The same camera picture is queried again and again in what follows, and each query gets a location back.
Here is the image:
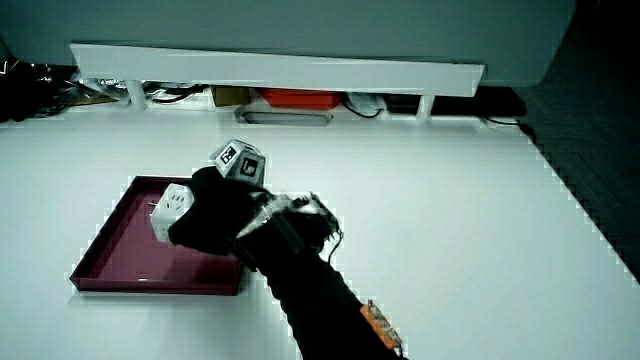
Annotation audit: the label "grey oblong tray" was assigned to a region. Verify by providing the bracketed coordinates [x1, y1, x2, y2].
[234, 105, 335, 128]

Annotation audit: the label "black power cable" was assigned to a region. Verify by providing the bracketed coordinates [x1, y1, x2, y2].
[480, 115, 539, 145]

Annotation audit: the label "red flat box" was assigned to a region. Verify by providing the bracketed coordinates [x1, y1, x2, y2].
[259, 88, 346, 112]

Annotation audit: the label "white crumpled bag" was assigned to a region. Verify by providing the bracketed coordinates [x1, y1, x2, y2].
[345, 92, 387, 115]

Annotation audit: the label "person's right hand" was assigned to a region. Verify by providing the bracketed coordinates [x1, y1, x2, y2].
[167, 138, 346, 272]

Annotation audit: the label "maroon square tray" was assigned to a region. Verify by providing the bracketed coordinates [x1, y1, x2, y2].
[68, 174, 246, 297]

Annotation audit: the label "white desk shelf riser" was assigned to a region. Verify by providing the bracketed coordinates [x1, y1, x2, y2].
[69, 43, 486, 126]

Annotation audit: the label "white cube socket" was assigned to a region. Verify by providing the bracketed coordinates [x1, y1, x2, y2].
[149, 183, 196, 247]

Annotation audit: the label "brown cardboard box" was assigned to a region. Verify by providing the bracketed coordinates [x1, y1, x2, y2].
[210, 85, 253, 108]

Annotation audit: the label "grey partition panel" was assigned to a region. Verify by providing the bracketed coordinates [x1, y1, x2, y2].
[0, 0, 578, 89]

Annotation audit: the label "black cable bundle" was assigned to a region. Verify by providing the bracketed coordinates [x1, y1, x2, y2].
[143, 82, 209, 105]

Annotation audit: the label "long black box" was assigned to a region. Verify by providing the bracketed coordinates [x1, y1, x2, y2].
[383, 87, 528, 118]

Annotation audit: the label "dark cluttered bags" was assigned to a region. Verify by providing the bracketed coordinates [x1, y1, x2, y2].
[0, 55, 122, 124]

